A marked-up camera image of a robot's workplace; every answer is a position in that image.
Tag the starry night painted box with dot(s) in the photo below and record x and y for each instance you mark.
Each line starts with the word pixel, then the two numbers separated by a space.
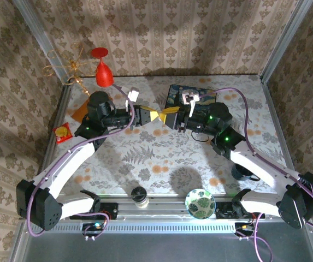
pixel 176 95

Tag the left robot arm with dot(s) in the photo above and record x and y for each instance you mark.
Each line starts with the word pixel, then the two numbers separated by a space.
pixel 63 169

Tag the floral table mat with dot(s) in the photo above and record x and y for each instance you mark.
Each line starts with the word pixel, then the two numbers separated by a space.
pixel 172 152

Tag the red wine glass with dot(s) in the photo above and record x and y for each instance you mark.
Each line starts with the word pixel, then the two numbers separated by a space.
pixel 104 76

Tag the red snack packet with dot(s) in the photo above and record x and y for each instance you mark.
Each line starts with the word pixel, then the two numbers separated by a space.
pixel 62 133

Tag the dark blue cup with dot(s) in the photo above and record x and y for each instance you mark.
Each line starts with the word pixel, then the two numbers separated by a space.
pixel 239 172

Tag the leaf pattern bowl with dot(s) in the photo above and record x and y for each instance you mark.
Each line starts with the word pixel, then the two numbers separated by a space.
pixel 200 204

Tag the grey metal panel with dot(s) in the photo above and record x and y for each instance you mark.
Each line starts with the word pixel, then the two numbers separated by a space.
pixel 159 248

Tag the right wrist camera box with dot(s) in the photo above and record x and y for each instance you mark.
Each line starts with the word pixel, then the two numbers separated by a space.
pixel 185 96

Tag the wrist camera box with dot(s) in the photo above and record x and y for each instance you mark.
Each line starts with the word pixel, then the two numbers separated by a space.
pixel 133 95
pixel 185 96

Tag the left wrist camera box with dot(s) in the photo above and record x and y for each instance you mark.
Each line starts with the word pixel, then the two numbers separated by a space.
pixel 133 95

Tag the left aluminium side rail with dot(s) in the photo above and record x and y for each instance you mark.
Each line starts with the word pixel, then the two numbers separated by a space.
pixel 63 105

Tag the aluminium side rail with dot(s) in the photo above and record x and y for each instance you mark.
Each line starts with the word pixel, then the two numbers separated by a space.
pixel 63 105
pixel 274 109

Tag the right aluminium side rail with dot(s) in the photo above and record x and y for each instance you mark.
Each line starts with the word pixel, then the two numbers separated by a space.
pixel 274 109

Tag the aluminium frame cross rail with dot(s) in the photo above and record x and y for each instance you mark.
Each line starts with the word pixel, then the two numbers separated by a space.
pixel 167 207

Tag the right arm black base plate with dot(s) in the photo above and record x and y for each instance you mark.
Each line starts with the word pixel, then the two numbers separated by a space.
pixel 221 211

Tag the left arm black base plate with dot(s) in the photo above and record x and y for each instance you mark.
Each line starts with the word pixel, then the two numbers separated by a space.
pixel 112 211

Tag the right aluminium corner post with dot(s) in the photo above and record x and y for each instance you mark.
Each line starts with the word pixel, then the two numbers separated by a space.
pixel 284 38

